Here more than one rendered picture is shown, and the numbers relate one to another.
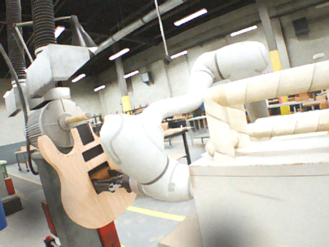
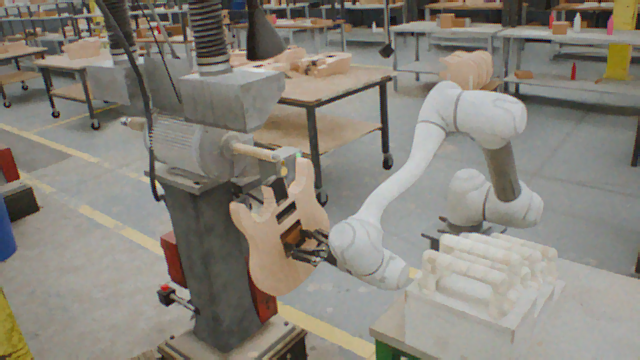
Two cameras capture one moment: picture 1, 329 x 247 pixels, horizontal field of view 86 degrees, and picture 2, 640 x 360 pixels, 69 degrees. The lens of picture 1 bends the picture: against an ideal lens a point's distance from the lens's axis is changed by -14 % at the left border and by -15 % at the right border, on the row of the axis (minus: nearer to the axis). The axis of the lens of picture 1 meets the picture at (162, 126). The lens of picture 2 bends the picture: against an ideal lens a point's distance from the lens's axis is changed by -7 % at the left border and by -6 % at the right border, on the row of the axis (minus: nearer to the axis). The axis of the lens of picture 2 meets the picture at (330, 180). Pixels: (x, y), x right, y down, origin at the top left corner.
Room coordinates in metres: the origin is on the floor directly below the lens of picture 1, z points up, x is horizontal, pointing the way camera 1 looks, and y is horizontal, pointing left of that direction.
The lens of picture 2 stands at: (-0.64, 0.11, 1.82)
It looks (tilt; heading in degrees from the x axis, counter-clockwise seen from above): 24 degrees down; 1
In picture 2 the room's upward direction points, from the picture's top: 5 degrees counter-clockwise
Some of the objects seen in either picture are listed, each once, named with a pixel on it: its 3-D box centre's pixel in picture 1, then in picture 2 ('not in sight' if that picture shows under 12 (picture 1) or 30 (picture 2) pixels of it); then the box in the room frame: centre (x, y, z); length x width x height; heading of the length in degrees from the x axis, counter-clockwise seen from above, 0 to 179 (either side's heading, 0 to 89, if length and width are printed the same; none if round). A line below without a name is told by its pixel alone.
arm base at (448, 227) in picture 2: not in sight; (460, 222); (1.24, -0.41, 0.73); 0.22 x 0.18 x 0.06; 43
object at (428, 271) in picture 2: (219, 128); (429, 274); (0.30, -0.08, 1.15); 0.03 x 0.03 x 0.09
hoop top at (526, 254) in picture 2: (295, 120); (503, 247); (0.43, -0.30, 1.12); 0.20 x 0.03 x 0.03; 50
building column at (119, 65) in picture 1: (123, 89); not in sight; (11.02, 1.68, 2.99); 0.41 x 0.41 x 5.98; 51
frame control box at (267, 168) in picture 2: not in sight; (268, 181); (1.25, 0.40, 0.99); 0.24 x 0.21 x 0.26; 51
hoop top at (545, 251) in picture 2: (302, 139); (522, 245); (0.55, -0.41, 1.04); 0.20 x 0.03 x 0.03; 50
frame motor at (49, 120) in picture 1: (54, 126); (198, 138); (1.12, 0.61, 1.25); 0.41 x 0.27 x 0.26; 51
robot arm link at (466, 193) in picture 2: not in sight; (468, 195); (1.22, -0.43, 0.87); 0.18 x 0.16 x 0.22; 54
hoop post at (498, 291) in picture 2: not in sight; (498, 297); (0.19, -0.21, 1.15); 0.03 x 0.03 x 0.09
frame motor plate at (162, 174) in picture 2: (54, 150); (193, 169); (1.15, 0.67, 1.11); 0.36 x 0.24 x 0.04; 51
